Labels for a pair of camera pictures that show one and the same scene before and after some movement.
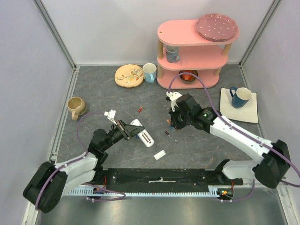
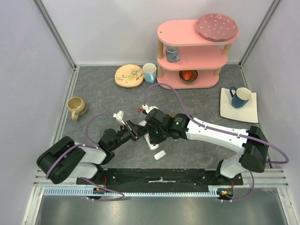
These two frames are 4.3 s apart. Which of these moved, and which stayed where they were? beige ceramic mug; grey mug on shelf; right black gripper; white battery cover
Moved: right black gripper
Stayed: white battery cover; beige ceramic mug; grey mug on shelf
